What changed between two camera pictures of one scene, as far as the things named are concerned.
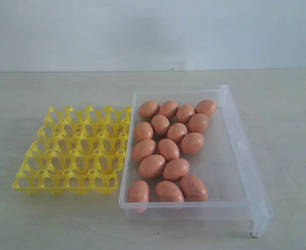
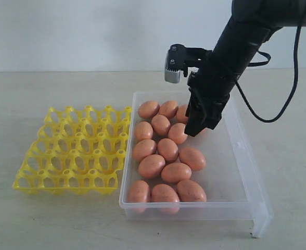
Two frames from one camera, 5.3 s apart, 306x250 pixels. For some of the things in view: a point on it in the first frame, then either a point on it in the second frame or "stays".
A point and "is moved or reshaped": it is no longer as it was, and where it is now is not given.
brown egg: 168,191 is moved or reshaped
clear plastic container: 186,159 stays
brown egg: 168,149 stays
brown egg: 168,109 stays
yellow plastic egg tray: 76,150 stays
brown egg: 193,188 is moved or reshaped
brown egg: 143,148 stays
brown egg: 183,112 stays
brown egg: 176,169 is moved or reshaped
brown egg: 139,196 stays
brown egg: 160,124 stays
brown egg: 192,143 to 193,158
